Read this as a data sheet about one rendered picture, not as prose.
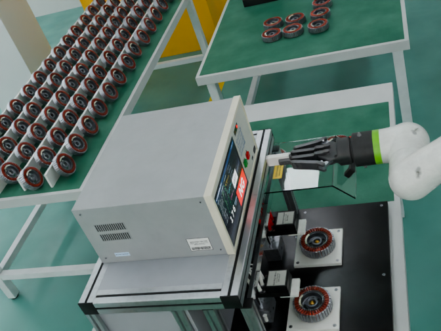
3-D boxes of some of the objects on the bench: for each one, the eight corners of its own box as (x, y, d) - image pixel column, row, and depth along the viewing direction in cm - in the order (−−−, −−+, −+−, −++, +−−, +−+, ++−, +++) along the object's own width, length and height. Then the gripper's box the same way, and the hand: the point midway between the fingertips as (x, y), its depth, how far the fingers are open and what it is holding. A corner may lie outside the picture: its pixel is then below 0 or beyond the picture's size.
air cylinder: (284, 243, 198) (280, 232, 195) (281, 260, 193) (277, 248, 189) (270, 244, 200) (265, 233, 197) (267, 261, 194) (262, 249, 191)
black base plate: (388, 205, 201) (387, 200, 199) (396, 375, 152) (395, 370, 151) (255, 217, 216) (253, 213, 215) (224, 375, 168) (222, 371, 166)
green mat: (388, 102, 247) (388, 101, 247) (394, 200, 201) (394, 200, 201) (182, 132, 278) (182, 132, 278) (146, 224, 232) (146, 224, 232)
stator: (338, 234, 192) (336, 226, 190) (333, 260, 185) (330, 251, 182) (304, 234, 197) (302, 225, 195) (298, 259, 189) (295, 251, 187)
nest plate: (340, 288, 177) (340, 286, 176) (339, 331, 165) (338, 328, 165) (291, 291, 181) (291, 288, 181) (287, 332, 170) (285, 330, 169)
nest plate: (342, 230, 195) (342, 228, 194) (342, 265, 183) (340, 263, 183) (298, 234, 200) (297, 231, 199) (294, 268, 188) (293, 265, 188)
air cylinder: (276, 301, 180) (272, 289, 177) (273, 322, 174) (268, 310, 171) (260, 302, 182) (255, 291, 179) (256, 322, 176) (252, 311, 173)
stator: (333, 291, 175) (331, 283, 173) (332, 323, 167) (329, 314, 164) (296, 293, 179) (293, 285, 177) (293, 324, 170) (290, 316, 168)
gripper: (354, 176, 157) (267, 186, 164) (354, 146, 167) (272, 156, 174) (349, 154, 152) (260, 165, 160) (350, 124, 162) (266, 136, 170)
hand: (279, 159), depth 166 cm, fingers closed
